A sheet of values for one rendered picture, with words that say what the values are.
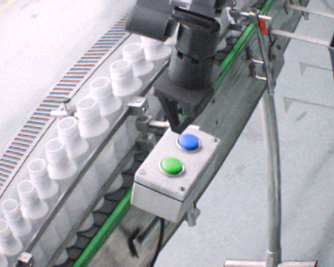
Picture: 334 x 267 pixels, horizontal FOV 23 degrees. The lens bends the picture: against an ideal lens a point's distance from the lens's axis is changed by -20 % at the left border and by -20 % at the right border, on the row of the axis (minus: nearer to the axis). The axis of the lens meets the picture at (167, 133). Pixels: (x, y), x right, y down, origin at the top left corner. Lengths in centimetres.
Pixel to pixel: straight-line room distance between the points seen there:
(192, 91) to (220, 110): 58
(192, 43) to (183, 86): 8
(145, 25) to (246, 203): 192
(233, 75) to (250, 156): 144
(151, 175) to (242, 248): 154
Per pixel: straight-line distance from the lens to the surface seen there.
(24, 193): 135
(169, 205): 142
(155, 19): 125
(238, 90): 196
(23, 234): 133
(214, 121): 185
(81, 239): 149
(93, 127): 152
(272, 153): 237
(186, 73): 128
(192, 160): 144
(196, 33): 123
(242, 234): 298
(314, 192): 310
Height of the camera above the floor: 193
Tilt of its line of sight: 33 degrees down
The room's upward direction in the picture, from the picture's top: 11 degrees counter-clockwise
